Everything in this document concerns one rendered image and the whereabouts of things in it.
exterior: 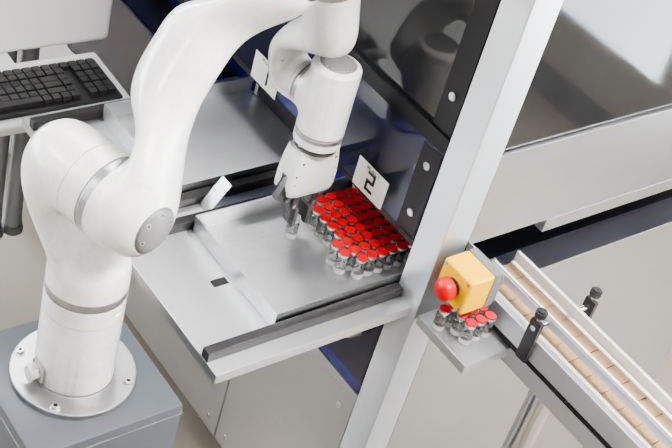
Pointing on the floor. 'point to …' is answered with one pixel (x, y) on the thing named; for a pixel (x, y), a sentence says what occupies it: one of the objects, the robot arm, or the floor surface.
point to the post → (465, 175)
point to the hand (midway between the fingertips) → (296, 210)
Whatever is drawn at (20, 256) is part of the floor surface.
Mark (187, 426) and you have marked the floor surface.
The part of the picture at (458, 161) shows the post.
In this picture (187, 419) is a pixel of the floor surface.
